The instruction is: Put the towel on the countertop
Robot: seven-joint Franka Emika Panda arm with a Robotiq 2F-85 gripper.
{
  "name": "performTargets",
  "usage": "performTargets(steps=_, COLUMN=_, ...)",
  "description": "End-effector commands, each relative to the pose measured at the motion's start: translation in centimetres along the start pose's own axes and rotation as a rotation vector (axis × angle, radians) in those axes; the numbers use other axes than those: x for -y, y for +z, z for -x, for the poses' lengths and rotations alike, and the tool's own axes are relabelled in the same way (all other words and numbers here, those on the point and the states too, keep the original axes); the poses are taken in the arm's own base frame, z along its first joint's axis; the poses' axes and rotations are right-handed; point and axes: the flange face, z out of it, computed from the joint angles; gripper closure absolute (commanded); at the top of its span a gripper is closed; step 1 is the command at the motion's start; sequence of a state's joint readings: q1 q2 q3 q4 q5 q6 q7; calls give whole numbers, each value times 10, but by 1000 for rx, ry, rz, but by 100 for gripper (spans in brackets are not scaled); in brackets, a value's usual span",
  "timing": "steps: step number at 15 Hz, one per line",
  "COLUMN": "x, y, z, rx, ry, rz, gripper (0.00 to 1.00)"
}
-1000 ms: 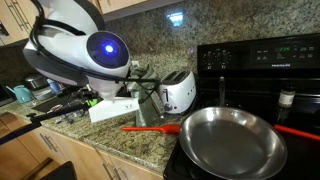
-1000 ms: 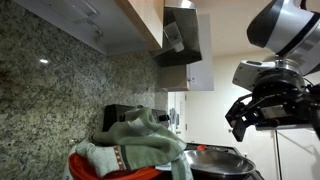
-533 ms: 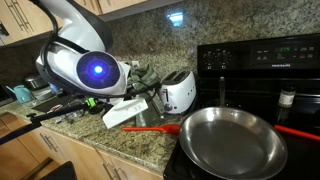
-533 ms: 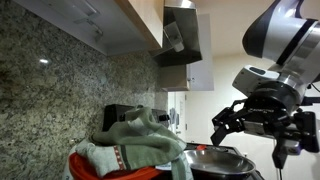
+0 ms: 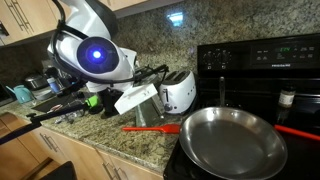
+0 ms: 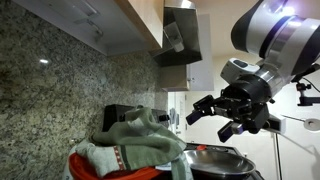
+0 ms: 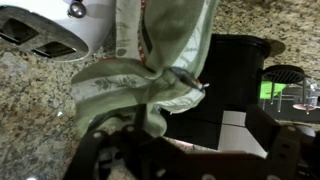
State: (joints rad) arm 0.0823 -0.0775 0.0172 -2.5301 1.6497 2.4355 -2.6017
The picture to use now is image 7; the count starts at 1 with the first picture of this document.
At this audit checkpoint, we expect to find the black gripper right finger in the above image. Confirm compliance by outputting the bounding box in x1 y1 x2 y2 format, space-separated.
245 104 318 180

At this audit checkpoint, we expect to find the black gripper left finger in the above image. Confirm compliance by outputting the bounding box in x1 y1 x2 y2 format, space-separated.
63 103 150 180

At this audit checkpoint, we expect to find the green patterned towel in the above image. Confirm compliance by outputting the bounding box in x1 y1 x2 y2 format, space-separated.
70 0 219 138

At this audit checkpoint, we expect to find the green plastic item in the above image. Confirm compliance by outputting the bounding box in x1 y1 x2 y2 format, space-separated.
259 81 288 100

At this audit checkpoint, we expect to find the black round slotted lid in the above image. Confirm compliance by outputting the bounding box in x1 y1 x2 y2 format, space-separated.
262 64 306 85

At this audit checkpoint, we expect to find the black cylindrical container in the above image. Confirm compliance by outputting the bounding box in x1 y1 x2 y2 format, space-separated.
159 33 272 151

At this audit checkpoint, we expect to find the white two-slot toaster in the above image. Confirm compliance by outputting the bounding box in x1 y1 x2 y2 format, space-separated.
0 0 116 63

